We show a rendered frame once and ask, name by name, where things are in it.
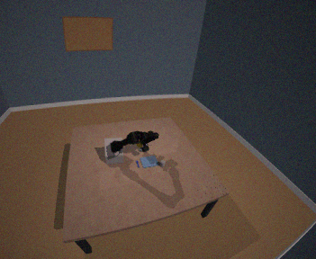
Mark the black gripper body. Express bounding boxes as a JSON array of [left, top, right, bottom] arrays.
[[137, 133, 149, 152]]

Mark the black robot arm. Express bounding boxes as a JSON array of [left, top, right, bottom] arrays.
[[110, 131, 159, 152]]

